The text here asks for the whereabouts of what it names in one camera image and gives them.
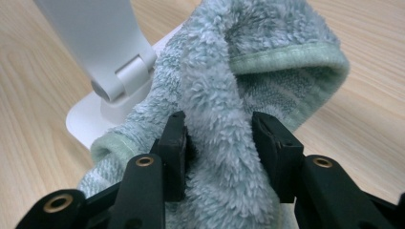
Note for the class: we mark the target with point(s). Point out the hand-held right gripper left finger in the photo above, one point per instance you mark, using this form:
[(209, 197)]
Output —
[(172, 159)]

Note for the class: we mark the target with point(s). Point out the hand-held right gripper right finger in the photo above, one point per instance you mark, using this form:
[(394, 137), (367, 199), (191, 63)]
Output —
[(273, 159)]

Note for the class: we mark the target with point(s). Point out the light green fluffy towel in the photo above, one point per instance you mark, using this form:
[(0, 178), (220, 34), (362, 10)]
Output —
[(216, 95)]

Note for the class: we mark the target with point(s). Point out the white desk lamp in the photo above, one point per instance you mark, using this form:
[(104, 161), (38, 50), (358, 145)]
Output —
[(95, 41)]

